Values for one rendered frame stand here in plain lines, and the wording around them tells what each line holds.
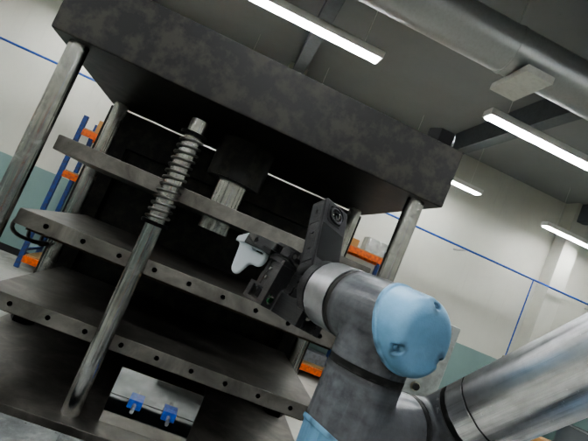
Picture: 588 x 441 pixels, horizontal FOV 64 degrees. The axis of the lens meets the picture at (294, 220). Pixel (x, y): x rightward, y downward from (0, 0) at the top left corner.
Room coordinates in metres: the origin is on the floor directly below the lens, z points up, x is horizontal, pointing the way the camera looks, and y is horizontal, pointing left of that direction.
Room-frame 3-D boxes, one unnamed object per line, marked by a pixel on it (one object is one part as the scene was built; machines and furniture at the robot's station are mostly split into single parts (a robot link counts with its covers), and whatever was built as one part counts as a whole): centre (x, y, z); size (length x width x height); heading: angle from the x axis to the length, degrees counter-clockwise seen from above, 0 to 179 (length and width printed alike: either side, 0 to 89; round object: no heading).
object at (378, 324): (0.46, -0.12, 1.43); 0.11 x 0.08 x 0.09; 31
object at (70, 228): (1.88, 0.28, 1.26); 1.10 x 0.74 x 0.05; 98
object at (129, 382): (1.76, 0.21, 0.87); 0.50 x 0.27 x 0.17; 8
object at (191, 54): (1.83, 0.28, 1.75); 1.30 x 0.84 x 0.61; 98
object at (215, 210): (1.89, 0.28, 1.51); 1.10 x 0.70 x 0.05; 98
